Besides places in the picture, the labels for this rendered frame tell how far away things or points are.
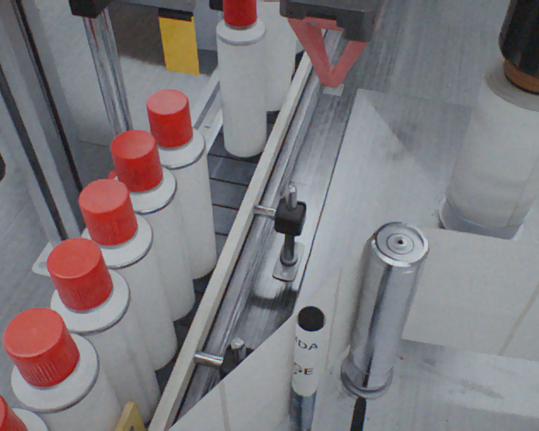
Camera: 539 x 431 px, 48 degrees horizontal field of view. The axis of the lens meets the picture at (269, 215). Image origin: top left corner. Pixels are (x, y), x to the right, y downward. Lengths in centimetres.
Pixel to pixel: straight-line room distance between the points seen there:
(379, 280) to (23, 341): 22
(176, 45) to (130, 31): 55
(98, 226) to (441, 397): 32
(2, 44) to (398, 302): 35
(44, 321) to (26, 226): 42
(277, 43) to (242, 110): 10
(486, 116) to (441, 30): 53
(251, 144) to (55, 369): 41
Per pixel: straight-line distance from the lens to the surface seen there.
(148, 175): 44
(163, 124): 47
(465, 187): 62
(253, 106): 67
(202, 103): 67
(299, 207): 61
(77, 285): 37
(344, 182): 70
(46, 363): 35
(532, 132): 56
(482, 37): 108
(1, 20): 50
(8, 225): 78
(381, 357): 49
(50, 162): 59
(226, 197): 68
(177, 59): 53
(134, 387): 48
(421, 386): 56
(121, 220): 41
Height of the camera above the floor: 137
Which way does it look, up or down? 48 degrees down
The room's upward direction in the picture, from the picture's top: straight up
